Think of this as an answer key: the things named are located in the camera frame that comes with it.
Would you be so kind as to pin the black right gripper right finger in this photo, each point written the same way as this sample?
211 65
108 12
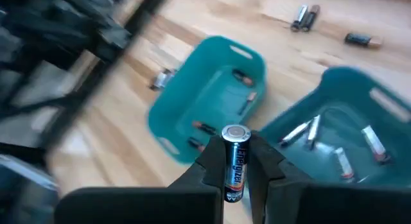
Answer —
321 204

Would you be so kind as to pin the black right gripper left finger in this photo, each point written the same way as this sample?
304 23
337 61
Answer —
144 208

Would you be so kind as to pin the dusty blue-teal plastic bin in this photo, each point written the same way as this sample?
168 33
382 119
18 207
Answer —
340 86

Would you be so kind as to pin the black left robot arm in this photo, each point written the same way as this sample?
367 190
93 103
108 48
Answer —
64 28

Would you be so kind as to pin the bright teal plastic bin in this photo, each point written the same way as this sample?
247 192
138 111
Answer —
180 99

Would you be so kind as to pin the grey desk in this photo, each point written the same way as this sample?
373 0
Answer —
25 192

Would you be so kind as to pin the black aluminium table frame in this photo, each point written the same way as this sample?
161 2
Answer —
96 82

